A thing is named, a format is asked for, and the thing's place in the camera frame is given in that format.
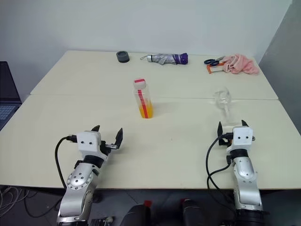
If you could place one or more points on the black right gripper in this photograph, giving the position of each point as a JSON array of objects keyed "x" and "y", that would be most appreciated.
[{"x": 223, "y": 141}]

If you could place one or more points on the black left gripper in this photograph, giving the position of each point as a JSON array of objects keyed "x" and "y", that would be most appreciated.
[{"x": 105, "y": 149}]

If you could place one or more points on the clear wine glass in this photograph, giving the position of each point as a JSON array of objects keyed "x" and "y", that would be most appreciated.
[{"x": 223, "y": 99}]

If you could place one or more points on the bottle with orange liquid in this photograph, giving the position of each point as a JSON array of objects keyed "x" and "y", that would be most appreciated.
[{"x": 144, "y": 106}]

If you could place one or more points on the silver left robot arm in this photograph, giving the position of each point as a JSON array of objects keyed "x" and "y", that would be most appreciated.
[{"x": 77, "y": 186}]

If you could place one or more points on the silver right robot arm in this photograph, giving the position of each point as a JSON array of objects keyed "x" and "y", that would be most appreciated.
[{"x": 247, "y": 181}]

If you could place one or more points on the orange white small box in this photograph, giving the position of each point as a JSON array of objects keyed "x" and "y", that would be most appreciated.
[{"x": 214, "y": 70}]

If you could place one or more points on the pink towel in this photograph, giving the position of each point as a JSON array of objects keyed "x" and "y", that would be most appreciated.
[{"x": 240, "y": 64}]

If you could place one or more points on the dark rounded shape red top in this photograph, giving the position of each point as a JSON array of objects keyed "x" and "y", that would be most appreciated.
[{"x": 138, "y": 214}]

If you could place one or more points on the folded silver purple umbrella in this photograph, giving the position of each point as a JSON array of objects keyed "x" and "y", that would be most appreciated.
[{"x": 164, "y": 58}]

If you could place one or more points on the dark laptop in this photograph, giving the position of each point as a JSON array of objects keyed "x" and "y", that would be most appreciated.
[{"x": 8, "y": 94}]

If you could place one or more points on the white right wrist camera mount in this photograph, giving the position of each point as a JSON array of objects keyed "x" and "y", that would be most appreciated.
[{"x": 242, "y": 137}]

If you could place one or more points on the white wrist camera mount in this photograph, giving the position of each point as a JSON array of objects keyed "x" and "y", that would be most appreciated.
[
  {"x": 242, "y": 137},
  {"x": 88, "y": 141}
]

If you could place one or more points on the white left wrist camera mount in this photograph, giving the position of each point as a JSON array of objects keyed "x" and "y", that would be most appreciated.
[{"x": 88, "y": 141}]

